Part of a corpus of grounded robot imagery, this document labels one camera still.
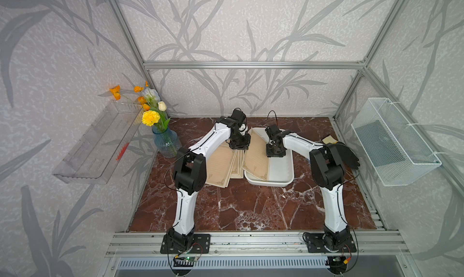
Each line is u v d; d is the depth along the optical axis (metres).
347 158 0.99
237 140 0.81
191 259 0.71
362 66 0.94
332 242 0.64
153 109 0.83
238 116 0.76
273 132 0.83
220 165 0.99
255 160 0.94
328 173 0.57
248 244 0.75
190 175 0.53
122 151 0.66
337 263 0.72
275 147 0.83
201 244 0.73
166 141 0.93
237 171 0.95
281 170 0.96
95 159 0.66
